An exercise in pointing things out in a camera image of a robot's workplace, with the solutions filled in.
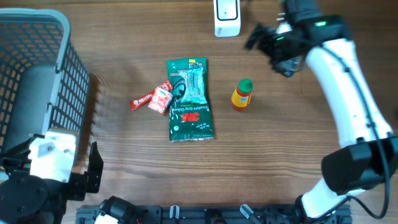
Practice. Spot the green cap sauce bottle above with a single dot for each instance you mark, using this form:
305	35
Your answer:
241	96

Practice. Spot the white barcode scanner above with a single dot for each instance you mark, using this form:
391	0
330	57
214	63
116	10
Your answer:
227	18

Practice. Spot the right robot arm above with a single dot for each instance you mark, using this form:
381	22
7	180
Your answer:
367	156

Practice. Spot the red packet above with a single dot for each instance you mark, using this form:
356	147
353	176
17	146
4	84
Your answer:
160	100

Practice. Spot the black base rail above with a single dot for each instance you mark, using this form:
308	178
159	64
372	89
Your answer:
157	214

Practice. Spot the red stick sachet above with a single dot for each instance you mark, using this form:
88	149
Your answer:
141	101

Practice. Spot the grey plastic mesh basket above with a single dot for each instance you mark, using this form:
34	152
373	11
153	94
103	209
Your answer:
44	83

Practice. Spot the teal white sachet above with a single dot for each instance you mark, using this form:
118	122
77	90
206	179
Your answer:
195	87

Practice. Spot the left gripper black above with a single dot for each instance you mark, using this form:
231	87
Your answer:
90	182

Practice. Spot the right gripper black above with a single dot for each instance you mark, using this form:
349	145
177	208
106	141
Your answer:
285	65

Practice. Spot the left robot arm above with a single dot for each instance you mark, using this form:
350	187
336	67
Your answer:
40	181

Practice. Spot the green 3M gloves packet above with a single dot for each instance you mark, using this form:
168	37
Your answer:
188	121

